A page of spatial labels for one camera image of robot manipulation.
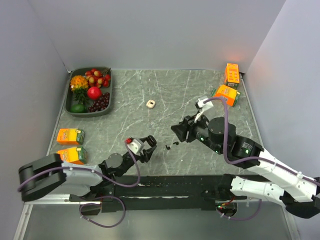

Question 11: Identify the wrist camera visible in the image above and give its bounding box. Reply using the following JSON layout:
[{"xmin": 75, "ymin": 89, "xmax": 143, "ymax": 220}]
[
  {"xmin": 125, "ymin": 137, "xmax": 145, "ymax": 155},
  {"xmin": 194, "ymin": 96, "xmax": 214, "ymax": 123}
]

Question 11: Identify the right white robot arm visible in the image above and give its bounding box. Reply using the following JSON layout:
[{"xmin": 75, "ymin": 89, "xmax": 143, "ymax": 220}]
[{"xmin": 171, "ymin": 116, "xmax": 320, "ymax": 219}]

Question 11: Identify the orange pineapple toy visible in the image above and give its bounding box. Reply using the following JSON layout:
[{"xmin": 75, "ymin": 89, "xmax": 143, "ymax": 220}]
[{"xmin": 70, "ymin": 75, "xmax": 89, "ymax": 105}]

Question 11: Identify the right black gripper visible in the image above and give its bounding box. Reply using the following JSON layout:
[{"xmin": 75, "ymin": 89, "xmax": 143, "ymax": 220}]
[{"xmin": 170, "ymin": 110, "xmax": 224, "ymax": 154}]

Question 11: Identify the orange juice box far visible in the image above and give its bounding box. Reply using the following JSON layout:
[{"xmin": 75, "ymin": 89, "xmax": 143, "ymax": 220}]
[{"xmin": 224, "ymin": 63, "xmax": 240, "ymax": 89}]

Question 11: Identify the orange juice box tilted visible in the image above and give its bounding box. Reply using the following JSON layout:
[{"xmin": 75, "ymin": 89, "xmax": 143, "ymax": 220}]
[{"xmin": 211, "ymin": 84, "xmax": 241, "ymax": 107}]

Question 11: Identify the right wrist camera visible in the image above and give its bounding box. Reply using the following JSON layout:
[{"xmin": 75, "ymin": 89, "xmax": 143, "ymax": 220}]
[{"xmin": 194, "ymin": 96, "xmax": 214, "ymax": 123}]

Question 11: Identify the beige earbud charging case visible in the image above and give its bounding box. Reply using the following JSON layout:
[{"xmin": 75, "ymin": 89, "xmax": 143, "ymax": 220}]
[{"xmin": 146, "ymin": 99, "xmax": 156, "ymax": 109}]

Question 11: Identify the grey fruit tray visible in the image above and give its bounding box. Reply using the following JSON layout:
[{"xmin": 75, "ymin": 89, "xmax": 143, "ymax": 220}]
[{"xmin": 64, "ymin": 66, "xmax": 113, "ymax": 118}]

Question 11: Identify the black earbud charging case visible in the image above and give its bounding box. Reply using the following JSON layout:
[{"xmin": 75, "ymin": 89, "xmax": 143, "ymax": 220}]
[{"xmin": 146, "ymin": 135, "xmax": 157, "ymax": 147}]

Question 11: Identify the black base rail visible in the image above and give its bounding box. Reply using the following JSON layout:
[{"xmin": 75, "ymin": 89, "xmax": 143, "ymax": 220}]
[{"xmin": 69, "ymin": 174, "xmax": 246, "ymax": 213}]

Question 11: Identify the red apple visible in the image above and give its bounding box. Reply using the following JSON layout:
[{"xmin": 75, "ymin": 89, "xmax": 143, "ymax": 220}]
[{"xmin": 87, "ymin": 86, "xmax": 102, "ymax": 100}]

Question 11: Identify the dark grape bunch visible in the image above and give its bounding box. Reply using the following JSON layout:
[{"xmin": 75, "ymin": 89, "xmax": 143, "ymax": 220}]
[{"xmin": 88, "ymin": 92, "xmax": 110, "ymax": 113}]

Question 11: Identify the orange juice box left lower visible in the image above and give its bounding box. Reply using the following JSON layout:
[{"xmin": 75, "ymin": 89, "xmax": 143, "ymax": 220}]
[{"xmin": 56, "ymin": 146, "xmax": 88, "ymax": 165}]

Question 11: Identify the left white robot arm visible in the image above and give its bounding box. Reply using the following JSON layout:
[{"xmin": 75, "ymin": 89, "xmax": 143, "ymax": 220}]
[{"xmin": 17, "ymin": 135, "xmax": 157, "ymax": 202}]

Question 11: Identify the green avocado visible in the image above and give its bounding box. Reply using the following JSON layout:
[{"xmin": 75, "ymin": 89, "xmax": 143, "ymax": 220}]
[{"xmin": 69, "ymin": 103, "xmax": 87, "ymax": 113}]

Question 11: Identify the red lychee bunch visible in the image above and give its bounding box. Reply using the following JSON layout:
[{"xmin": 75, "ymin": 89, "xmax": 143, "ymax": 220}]
[{"xmin": 84, "ymin": 68, "xmax": 111, "ymax": 88}]

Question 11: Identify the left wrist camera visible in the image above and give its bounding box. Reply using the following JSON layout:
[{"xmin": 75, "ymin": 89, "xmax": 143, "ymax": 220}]
[{"xmin": 125, "ymin": 137, "xmax": 145, "ymax": 155}]

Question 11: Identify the orange juice box left upper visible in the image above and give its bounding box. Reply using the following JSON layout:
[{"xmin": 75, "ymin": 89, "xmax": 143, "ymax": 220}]
[{"xmin": 56, "ymin": 128, "xmax": 86, "ymax": 145}]

